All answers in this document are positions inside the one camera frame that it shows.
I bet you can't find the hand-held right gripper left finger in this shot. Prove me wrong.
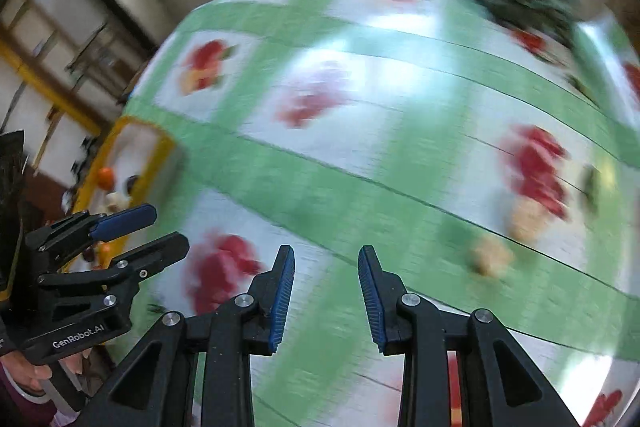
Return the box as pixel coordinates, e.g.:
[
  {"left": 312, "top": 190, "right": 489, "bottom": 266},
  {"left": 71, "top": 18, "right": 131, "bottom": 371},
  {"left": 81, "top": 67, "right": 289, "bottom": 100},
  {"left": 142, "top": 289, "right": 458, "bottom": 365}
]
[{"left": 85, "top": 244, "right": 297, "bottom": 427}]

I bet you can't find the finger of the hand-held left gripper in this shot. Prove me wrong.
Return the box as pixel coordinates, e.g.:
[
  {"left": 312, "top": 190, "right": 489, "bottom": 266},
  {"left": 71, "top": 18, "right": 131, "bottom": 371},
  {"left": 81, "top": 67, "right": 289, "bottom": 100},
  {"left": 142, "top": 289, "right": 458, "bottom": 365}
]
[
  {"left": 25, "top": 203, "right": 157, "bottom": 258},
  {"left": 37, "top": 232, "right": 191, "bottom": 289}
]

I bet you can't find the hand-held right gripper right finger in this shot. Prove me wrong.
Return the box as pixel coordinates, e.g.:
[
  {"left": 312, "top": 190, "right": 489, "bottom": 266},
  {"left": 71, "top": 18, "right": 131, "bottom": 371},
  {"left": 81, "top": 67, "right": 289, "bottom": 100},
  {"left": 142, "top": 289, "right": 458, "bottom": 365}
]
[{"left": 357, "top": 245, "right": 583, "bottom": 427}]

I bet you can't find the yellow tray with white inside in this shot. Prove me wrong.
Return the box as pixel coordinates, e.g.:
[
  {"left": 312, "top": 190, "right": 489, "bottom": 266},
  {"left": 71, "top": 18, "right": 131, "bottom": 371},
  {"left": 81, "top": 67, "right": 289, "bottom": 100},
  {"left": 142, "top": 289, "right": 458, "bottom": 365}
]
[{"left": 65, "top": 116, "right": 176, "bottom": 269}]

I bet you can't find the person's left forearm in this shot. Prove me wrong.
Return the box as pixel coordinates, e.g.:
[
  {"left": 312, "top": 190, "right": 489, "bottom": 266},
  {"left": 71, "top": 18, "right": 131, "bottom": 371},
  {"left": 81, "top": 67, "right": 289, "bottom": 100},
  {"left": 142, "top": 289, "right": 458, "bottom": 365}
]
[{"left": 0, "top": 374, "right": 58, "bottom": 427}]

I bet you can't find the person's left hand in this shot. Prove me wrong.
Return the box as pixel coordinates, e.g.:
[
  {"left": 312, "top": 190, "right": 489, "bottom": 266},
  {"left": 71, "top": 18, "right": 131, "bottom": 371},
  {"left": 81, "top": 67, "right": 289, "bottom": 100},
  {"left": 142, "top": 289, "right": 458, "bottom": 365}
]
[{"left": 0, "top": 347, "right": 96, "bottom": 397}]

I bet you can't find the crumpled green leaf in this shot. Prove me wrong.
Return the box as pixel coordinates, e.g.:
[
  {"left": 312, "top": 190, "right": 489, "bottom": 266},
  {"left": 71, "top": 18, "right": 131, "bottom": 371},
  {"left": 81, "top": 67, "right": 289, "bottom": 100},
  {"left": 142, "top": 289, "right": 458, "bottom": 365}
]
[{"left": 582, "top": 166, "right": 604, "bottom": 214}]

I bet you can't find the thin green leaf stem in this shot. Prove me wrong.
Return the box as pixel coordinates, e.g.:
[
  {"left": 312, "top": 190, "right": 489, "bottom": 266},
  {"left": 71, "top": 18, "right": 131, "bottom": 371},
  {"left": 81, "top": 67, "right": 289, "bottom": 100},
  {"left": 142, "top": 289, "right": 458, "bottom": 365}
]
[{"left": 567, "top": 74, "right": 598, "bottom": 100}]

